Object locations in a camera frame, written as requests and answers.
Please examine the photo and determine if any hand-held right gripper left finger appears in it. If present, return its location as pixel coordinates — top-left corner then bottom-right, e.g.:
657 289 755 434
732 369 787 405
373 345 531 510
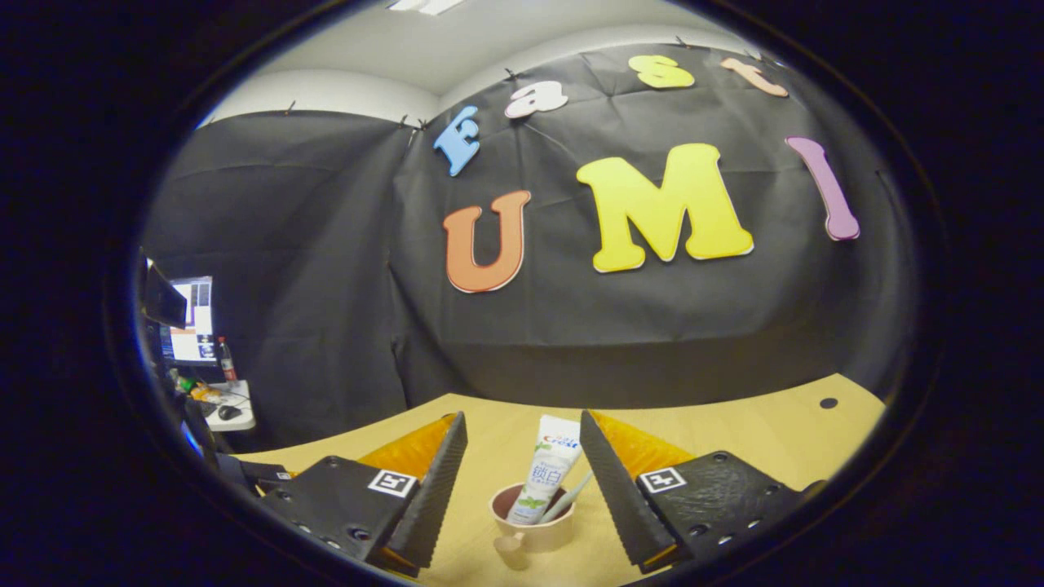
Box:
259 411 469 578

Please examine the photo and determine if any dark monitor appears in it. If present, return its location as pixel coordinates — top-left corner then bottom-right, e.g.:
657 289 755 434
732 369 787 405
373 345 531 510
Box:
140 259 188 330

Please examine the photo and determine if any beige cup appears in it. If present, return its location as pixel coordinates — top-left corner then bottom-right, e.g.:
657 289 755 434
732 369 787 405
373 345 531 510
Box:
489 481 577 572

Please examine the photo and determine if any black backdrop cloth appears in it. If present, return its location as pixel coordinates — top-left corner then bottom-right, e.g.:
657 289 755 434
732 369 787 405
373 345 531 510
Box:
140 42 922 453

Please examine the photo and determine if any white toothpaste tube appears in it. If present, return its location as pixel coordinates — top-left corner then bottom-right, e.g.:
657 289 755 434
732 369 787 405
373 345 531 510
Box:
506 414 582 526

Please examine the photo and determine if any wooden desktop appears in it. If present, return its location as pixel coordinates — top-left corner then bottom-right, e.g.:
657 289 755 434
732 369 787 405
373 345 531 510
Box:
237 373 888 587

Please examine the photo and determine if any white side table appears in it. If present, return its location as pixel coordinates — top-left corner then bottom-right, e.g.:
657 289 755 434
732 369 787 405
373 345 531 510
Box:
192 379 258 433

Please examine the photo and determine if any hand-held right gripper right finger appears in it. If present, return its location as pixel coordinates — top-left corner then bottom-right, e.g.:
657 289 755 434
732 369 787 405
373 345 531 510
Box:
579 409 800 574

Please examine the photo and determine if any light green toothbrush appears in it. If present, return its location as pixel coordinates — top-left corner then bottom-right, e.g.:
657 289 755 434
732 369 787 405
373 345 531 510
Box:
538 471 595 524

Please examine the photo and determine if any lit computer monitor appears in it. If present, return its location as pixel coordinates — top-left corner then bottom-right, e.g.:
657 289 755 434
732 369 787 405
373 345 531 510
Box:
159 276 218 364

